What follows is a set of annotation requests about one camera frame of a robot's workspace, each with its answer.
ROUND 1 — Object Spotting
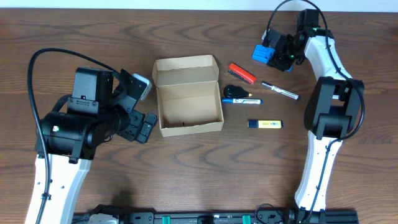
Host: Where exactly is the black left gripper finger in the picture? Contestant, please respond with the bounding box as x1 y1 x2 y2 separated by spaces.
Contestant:
144 113 158 128
136 123 152 144

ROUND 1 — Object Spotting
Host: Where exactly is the blue plastic holder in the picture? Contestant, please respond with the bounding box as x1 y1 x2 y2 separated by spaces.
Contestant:
252 45 293 72

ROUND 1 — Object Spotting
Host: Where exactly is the brown cardboard box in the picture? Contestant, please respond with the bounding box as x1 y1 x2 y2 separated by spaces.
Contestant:
152 55 224 137

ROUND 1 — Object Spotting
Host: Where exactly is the yellow highlighter with blue cap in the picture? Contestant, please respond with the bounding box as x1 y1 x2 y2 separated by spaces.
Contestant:
248 119 284 129

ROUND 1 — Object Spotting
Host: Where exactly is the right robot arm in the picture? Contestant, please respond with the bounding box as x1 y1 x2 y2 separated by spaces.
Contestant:
262 7 364 212

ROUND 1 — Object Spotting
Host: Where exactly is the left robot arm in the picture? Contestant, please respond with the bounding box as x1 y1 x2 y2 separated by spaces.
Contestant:
25 67 157 223

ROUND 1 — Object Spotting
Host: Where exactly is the blue whiteboard marker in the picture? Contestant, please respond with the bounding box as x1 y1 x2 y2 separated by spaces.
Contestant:
221 98 262 105

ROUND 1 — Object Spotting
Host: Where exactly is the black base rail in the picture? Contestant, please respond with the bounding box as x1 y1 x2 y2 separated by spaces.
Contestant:
72 204 359 224

